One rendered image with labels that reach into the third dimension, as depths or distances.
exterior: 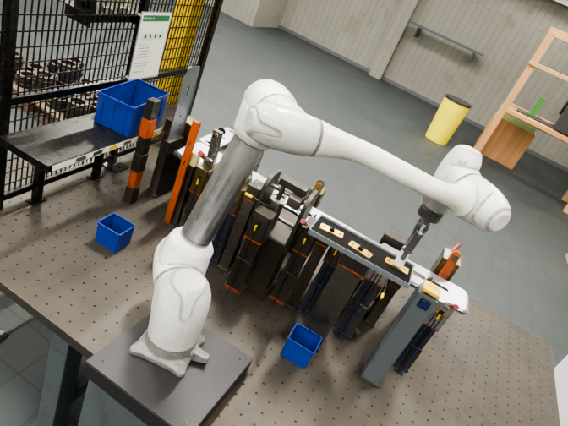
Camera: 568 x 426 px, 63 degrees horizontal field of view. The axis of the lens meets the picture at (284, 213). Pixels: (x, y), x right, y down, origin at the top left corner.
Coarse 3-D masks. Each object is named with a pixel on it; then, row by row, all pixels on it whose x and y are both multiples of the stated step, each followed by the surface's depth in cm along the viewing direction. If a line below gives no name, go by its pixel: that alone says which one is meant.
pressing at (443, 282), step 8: (200, 144) 215; (176, 152) 199; (200, 160) 202; (216, 160) 208; (256, 176) 209; (288, 208) 195; (312, 208) 203; (328, 216) 202; (344, 224) 202; (360, 232) 202; (416, 264) 196; (424, 272) 193; (432, 272) 195; (416, 280) 185; (432, 280) 190; (440, 280) 192; (416, 288) 182; (448, 288) 189; (456, 288) 192; (456, 296) 186; (464, 296) 189; (464, 304) 183; (464, 312) 178
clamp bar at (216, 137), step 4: (216, 128) 181; (220, 128) 183; (224, 128) 183; (216, 132) 180; (220, 132) 180; (224, 132) 183; (212, 136) 181; (216, 136) 180; (220, 136) 180; (212, 140) 182; (216, 140) 182; (220, 140) 182; (212, 144) 183; (216, 144) 182; (220, 144) 184; (212, 148) 184; (216, 148) 183; (208, 152) 186; (212, 152) 185; (216, 152) 185; (208, 156) 187; (212, 156) 186; (216, 156) 188; (212, 160) 187; (212, 164) 188
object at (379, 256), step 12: (312, 228) 156; (336, 228) 162; (336, 240) 155; (348, 240) 158; (360, 240) 161; (372, 252) 157; (384, 252) 160; (384, 264) 154; (396, 276) 150; (408, 276) 153
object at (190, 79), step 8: (192, 72) 195; (184, 80) 193; (192, 80) 198; (184, 88) 196; (192, 88) 202; (184, 96) 199; (192, 96) 206; (184, 104) 203; (176, 112) 200; (184, 112) 207; (176, 120) 203; (184, 120) 210; (176, 128) 207; (168, 136) 204; (176, 136) 211
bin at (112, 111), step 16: (112, 96) 195; (128, 96) 208; (144, 96) 212; (160, 96) 210; (96, 112) 187; (112, 112) 185; (128, 112) 184; (160, 112) 208; (112, 128) 189; (128, 128) 187
